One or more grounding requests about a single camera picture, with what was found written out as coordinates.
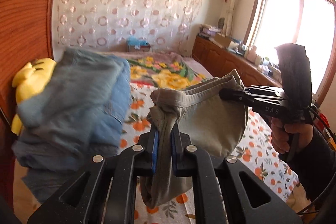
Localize grey pants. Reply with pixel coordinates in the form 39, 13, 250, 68
140, 69, 248, 209

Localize dark sleeve forearm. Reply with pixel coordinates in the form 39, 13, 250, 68
280, 126, 335, 201

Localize person's right hand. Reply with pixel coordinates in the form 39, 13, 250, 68
271, 118, 313, 154

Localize white jug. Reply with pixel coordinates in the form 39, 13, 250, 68
246, 46, 257, 64

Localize orange fruit print bedsheet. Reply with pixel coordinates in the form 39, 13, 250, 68
118, 83, 298, 223

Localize wooden sideboard cabinet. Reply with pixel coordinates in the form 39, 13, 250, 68
192, 36, 281, 88

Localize cardboard box on cabinet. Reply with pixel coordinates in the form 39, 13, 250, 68
214, 34, 231, 48

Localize blue denim jeans pile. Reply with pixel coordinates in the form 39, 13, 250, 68
12, 48, 131, 203

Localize stack of papers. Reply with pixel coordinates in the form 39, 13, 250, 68
198, 24, 222, 38

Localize floral blanket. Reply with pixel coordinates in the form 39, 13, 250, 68
106, 52, 213, 90

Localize box with blue cloth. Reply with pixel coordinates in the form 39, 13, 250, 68
126, 36, 151, 52

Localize yellow plush toy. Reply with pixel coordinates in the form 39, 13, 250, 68
11, 57, 58, 136

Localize circle pattern lace curtain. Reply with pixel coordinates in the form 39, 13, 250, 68
52, 0, 202, 53

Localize wooden headboard panel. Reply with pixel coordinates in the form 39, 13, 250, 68
1, 0, 53, 209

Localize window with wooden frame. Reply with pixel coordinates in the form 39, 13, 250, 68
244, 0, 335, 106

